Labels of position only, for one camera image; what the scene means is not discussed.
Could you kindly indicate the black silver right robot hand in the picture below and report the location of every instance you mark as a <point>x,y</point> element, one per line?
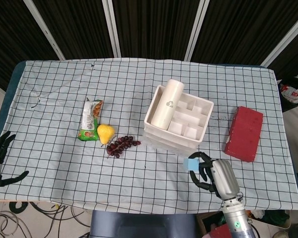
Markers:
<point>224,176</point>

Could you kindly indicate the light blue cube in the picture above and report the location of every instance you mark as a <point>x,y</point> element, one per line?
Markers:
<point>191,164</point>

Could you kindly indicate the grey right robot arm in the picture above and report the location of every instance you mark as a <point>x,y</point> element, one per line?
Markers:
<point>238,220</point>

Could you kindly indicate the red brick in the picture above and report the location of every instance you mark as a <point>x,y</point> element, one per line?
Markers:
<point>244,134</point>

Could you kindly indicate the white black checkered tablecloth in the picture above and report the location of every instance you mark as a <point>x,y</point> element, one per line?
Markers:
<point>64,168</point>

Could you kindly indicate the white cylindrical bottle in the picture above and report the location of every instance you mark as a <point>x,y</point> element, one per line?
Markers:
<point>167,106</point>

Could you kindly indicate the green snack packet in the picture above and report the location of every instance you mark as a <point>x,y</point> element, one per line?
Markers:
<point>89,119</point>

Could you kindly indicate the grey blue robot torso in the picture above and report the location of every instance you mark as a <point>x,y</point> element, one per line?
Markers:
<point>139,225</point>

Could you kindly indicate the black bag with red print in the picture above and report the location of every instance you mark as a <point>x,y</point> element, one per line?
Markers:
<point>294,95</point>

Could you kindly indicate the red grape bunch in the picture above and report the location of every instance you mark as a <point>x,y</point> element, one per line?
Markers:
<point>120,146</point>

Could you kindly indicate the yellow pear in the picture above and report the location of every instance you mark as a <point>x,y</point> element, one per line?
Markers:
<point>104,132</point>

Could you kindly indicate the black pleated curtain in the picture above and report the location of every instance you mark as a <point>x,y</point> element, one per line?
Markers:
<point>149,24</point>

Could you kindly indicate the white divided storage tray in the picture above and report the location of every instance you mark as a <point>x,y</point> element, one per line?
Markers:
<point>149,116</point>

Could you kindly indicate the white partition post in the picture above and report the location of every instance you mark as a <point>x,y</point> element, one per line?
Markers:
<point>285,37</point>
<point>196,27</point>
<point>44,31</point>
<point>111,27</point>

